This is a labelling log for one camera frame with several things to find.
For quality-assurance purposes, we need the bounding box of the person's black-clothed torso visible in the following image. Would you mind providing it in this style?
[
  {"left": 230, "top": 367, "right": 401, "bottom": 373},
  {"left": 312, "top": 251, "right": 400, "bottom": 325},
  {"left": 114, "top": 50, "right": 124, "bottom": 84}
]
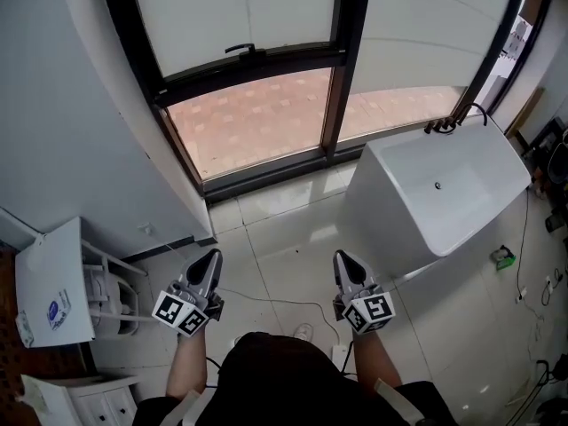
[{"left": 132, "top": 331, "right": 458, "bottom": 426}]

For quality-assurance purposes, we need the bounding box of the white vanity sink cabinet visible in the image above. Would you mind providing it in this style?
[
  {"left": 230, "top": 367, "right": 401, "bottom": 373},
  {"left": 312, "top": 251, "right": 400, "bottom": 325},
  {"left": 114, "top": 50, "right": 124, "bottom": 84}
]
[{"left": 20, "top": 373, "right": 139, "bottom": 426}]

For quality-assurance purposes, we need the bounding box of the white folding table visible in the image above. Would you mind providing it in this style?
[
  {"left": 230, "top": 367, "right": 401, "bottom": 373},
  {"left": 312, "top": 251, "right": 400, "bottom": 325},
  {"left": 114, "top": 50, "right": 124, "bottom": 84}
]
[{"left": 15, "top": 217, "right": 147, "bottom": 350}]

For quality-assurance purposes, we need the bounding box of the dark-framed window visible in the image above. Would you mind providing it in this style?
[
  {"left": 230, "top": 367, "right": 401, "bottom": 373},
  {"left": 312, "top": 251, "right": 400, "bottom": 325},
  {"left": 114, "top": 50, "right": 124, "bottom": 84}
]
[{"left": 96, "top": 0, "right": 558, "bottom": 203}]

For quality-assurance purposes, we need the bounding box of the white wipe pack green print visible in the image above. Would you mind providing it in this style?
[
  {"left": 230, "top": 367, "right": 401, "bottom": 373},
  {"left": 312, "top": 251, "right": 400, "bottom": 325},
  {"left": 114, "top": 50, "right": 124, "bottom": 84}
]
[{"left": 15, "top": 311, "right": 36, "bottom": 344}]

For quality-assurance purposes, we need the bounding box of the person's left forearm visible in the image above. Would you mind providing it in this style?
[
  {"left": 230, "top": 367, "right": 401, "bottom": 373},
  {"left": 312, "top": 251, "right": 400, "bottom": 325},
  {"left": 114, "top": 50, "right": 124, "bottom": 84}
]
[{"left": 166, "top": 328, "right": 209, "bottom": 401}]

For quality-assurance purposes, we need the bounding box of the green packet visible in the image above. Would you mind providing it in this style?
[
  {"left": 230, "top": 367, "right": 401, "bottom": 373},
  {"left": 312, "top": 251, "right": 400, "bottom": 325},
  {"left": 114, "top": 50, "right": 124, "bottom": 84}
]
[{"left": 491, "top": 245, "right": 516, "bottom": 271}]

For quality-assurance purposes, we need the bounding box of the white plastic bag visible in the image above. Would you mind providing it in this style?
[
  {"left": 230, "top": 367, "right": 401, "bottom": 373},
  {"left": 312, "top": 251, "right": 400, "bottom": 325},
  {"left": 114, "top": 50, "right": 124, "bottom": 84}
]
[{"left": 20, "top": 375, "right": 48, "bottom": 421}]

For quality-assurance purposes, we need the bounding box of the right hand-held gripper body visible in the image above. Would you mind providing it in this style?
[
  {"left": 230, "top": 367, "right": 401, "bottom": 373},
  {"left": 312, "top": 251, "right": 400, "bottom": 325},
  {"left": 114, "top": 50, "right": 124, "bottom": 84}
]
[{"left": 332, "top": 283, "right": 396, "bottom": 335}]

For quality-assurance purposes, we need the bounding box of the blue label wet wipes pack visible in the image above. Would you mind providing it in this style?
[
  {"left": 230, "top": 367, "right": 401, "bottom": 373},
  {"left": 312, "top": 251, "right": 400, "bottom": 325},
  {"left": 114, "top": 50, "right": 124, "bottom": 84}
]
[{"left": 46, "top": 287, "right": 73, "bottom": 331}]

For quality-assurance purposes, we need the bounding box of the white floor cable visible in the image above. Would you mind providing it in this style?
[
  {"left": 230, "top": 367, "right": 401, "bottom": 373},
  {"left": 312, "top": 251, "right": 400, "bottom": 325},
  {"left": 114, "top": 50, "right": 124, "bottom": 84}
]
[{"left": 221, "top": 287, "right": 343, "bottom": 348}]

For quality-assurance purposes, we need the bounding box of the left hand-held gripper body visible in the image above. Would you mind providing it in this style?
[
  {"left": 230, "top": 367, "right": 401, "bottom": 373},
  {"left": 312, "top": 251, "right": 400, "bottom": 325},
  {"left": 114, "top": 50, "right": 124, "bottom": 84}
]
[{"left": 152, "top": 280, "right": 225, "bottom": 337}]

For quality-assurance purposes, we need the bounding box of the white power adapter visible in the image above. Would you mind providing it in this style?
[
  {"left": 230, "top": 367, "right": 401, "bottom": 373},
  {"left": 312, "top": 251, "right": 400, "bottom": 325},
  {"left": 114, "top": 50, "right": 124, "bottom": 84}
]
[{"left": 331, "top": 345, "right": 350, "bottom": 372}]

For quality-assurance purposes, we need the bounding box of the black equipment pile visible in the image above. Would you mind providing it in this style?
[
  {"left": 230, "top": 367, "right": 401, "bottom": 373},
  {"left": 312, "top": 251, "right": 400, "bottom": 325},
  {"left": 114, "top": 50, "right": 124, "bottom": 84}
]
[{"left": 527, "top": 117, "right": 568, "bottom": 234}]

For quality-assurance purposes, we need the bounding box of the person's right forearm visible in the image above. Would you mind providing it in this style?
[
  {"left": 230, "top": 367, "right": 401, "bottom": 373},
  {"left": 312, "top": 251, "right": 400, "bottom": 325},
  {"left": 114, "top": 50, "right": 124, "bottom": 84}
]
[{"left": 351, "top": 328, "right": 403, "bottom": 390}]

